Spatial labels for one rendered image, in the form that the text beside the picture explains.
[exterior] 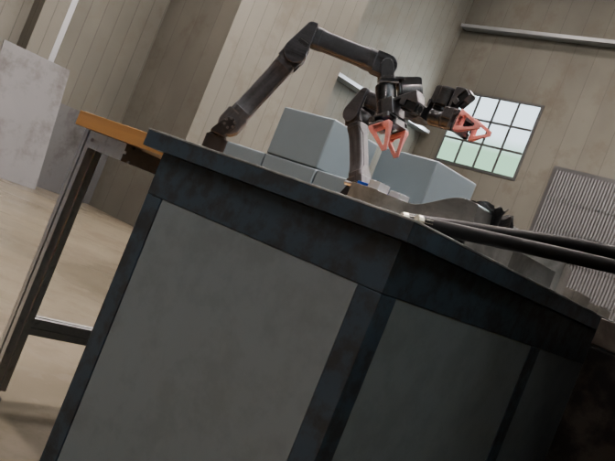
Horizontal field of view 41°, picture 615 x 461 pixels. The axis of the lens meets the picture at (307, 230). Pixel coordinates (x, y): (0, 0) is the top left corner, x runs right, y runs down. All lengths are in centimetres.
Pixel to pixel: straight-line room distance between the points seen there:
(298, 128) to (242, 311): 348
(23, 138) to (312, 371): 906
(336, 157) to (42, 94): 613
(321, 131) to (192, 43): 617
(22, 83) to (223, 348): 894
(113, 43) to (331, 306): 998
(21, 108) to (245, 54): 276
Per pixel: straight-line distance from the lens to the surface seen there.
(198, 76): 1044
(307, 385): 138
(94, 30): 1109
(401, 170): 493
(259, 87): 227
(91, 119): 222
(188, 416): 155
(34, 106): 1037
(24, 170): 1029
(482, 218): 200
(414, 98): 224
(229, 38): 1035
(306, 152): 481
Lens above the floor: 71
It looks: level
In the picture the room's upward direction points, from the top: 22 degrees clockwise
